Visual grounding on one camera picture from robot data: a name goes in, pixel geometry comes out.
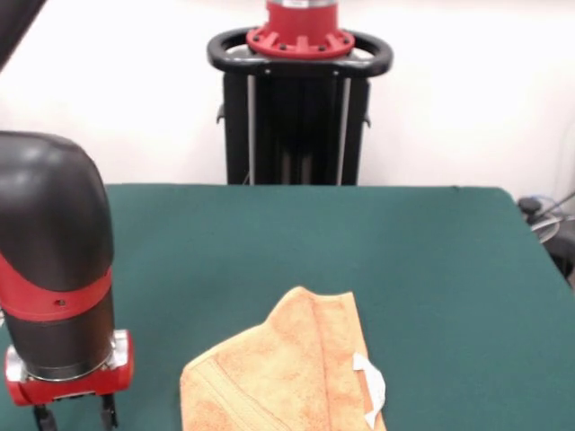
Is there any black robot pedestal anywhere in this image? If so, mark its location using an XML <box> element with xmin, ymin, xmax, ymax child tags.
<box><xmin>206</xmin><ymin>26</ymin><xmax>395</xmax><ymax>186</ymax></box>

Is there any dark green table cloth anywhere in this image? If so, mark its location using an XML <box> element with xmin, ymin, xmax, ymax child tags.
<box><xmin>0</xmin><ymin>183</ymin><xmax>575</xmax><ymax>431</ymax></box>

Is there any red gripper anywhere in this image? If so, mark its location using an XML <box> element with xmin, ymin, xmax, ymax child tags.
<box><xmin>4</xmin><ymin>330</ymin><xmax>135</xmax><ymax>431</ymax></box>

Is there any tan terry towel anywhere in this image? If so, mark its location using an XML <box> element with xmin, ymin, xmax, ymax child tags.
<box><xmin>179</xmin><ymin>286</ymin><xmax>388</xmax><ymax>431</ymax></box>

